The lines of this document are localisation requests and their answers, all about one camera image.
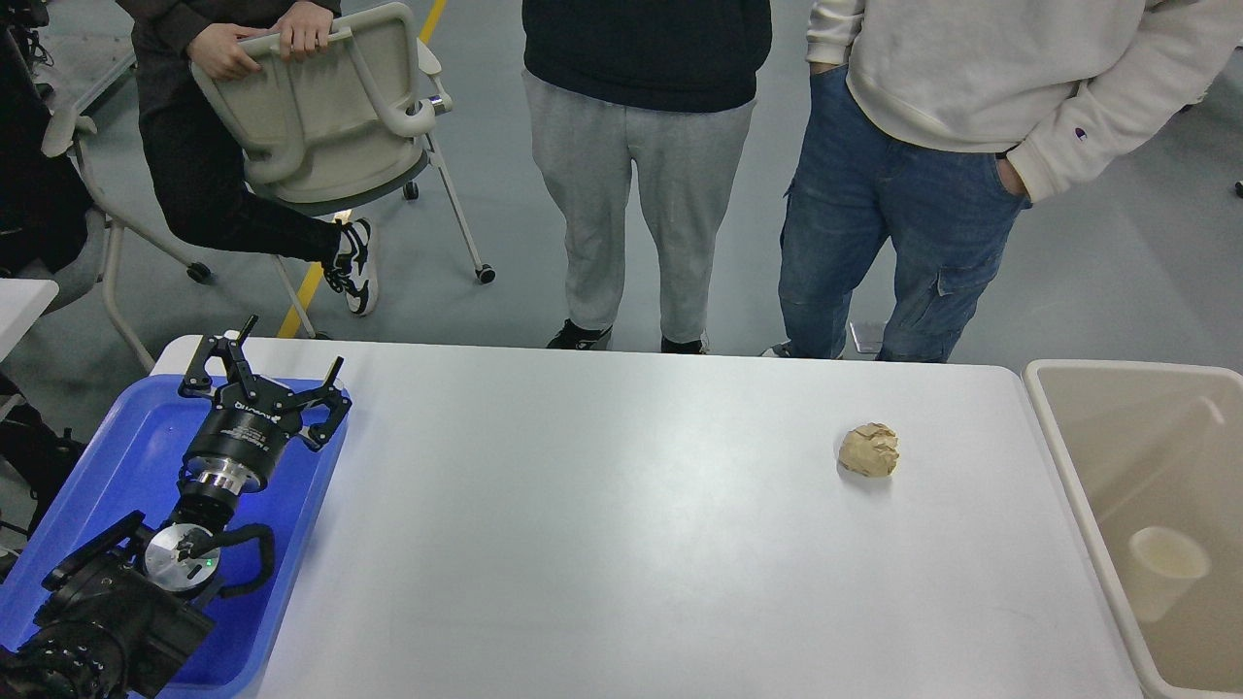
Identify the beige plastic bin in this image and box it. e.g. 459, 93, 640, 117
1025, 361, 1242, 698

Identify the beige office chair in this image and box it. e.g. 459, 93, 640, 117
189, 2, 496, 341

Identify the white paper cup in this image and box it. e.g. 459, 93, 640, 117
1119, 525, 1212, 623

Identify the grey chair at left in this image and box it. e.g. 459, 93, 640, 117
44, 106, 213, 369

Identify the person in grey sweatpants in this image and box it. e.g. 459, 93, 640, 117
521, 1, 772, 354

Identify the blue plastic tray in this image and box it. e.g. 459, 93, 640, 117
1, 376, 348, 698

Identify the seated person in black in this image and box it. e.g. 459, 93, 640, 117
121, 1, 379, 316

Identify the seated person's right hand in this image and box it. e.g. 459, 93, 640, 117
186, 22, 268, 83

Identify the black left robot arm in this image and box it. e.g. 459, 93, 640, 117
2, 336, 353, 698

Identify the crumpled brown paper ball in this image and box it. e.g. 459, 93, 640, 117
837, 423, 900, 478

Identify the person in blue jeans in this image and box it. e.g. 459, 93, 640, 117
767, 1, 1242, 363

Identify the person in black at left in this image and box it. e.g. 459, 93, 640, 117
1, 1, 93, 279

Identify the white side table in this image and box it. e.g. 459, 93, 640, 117
0, 279, 58, 361

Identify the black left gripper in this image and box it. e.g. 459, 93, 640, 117
177, 316, 353, 495

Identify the seated person's left hand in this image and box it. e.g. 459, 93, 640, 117
265, 1, 336, 62

